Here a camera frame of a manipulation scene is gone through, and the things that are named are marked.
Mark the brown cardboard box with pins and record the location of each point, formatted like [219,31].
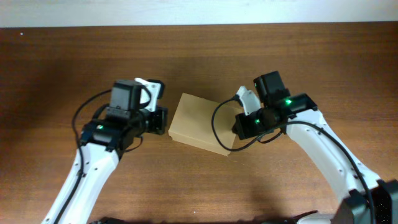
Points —
[191,124]

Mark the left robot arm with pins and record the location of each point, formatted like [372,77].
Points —
[100,145]

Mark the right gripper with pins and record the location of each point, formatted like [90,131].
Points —
[244,126]

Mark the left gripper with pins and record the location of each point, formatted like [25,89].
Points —
[160,120]

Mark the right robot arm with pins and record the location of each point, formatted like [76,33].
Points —
[363,196]

